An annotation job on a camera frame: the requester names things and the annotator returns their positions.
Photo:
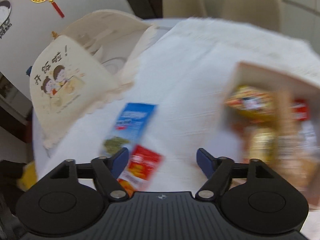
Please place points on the blue seaweed snack packet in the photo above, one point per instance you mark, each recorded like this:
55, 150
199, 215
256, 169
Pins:
128, 128

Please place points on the beige dining chair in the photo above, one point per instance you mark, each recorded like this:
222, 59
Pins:
266, 14
183, 8

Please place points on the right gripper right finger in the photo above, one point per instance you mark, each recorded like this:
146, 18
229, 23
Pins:
218, 172

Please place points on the yellow panda snack bag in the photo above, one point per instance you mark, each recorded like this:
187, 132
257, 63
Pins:
253, 103

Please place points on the red spicy snack packet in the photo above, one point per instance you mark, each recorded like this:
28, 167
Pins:
142, 166

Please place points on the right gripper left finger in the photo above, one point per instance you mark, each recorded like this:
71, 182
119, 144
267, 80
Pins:
106, 172

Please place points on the long bread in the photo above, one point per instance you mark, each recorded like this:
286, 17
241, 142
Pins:
291, 161

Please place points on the pink cardboard box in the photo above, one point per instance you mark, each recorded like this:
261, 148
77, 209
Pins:
260, 138

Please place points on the white fluffy tablecloth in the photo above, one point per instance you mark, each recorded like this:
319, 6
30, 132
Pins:
186, 75

